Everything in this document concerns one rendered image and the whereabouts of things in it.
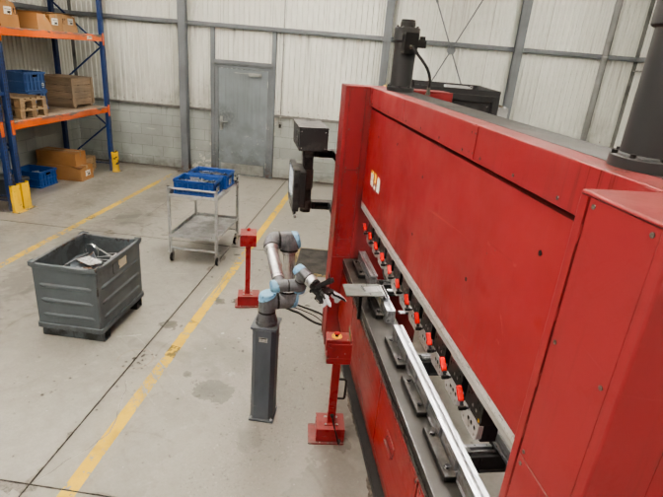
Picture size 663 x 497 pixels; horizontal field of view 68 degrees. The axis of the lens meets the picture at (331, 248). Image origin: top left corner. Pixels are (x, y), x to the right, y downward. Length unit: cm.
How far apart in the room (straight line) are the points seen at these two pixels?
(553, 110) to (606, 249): 947
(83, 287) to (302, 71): 671
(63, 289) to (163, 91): 684
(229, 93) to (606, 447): 983
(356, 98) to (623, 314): 320
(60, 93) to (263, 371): 766
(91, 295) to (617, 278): 414
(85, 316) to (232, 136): 650
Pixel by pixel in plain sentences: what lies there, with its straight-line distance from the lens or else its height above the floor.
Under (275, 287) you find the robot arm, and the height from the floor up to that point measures 122.
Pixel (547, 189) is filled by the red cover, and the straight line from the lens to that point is 158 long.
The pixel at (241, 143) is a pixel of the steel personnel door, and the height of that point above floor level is 67.
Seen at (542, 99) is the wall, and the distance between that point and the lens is 1039.
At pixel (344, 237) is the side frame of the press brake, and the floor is 107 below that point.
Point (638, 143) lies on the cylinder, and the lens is 144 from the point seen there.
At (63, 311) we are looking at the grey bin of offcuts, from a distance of 484.
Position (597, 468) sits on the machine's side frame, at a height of 182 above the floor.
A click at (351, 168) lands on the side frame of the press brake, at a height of 167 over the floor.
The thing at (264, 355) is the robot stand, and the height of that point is 56.
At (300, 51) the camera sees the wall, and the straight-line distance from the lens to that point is 1011.
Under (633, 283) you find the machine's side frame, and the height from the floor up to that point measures 218.
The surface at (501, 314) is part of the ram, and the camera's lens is 183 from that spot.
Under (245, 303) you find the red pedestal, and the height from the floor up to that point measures 5.
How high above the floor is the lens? 251
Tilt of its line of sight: 21 degrees down
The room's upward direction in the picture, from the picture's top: 5 degrees clockwise
